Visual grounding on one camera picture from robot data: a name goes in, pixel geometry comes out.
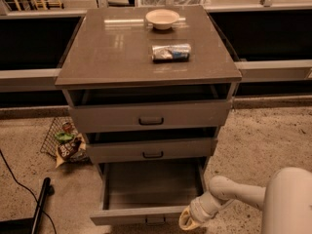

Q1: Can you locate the brown snack bag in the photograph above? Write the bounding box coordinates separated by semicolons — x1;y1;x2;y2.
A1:
56;137;87;167

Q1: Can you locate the grey top drawer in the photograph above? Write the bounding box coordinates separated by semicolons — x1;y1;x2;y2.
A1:
69;84;231;133

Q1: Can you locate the black floor cable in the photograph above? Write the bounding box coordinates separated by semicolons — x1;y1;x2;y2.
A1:
0;148;58;234

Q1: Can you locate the grey drawer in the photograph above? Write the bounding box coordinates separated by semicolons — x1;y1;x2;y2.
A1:
69;84;231;133
87;127;216;163
91;158;207;225

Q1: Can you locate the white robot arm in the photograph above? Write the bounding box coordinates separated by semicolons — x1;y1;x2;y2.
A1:
178;167;312;234

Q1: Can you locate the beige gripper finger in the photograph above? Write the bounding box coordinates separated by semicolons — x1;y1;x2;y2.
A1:
178;207;199;231

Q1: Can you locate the grey middle drawer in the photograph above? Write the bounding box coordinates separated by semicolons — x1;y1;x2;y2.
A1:
87;127;216;163

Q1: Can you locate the grey metal railing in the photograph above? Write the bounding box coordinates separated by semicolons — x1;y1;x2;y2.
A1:
0;59;312;93

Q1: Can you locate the grey bottom drawer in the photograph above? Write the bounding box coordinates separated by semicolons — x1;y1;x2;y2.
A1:
91;158;207;225

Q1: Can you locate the grey drawer cabinet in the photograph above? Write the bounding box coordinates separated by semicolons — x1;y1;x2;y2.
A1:
54;5;243;180

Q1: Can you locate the wire mesh basket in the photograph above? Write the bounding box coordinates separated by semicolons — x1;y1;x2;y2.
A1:
40;117;89;163

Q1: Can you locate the black stand leg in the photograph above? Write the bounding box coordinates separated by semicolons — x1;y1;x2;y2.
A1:
0;177;52;234

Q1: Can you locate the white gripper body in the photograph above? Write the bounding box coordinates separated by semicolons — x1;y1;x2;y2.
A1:
188;195;218;225

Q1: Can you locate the green snack bag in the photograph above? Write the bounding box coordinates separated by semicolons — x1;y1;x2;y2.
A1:
55;132;74;143

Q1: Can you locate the small red can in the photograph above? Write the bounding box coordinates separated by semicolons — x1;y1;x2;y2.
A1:
62;122;72;133

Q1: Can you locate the white bowl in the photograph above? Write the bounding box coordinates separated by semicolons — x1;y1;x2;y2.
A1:
145;9;179;30

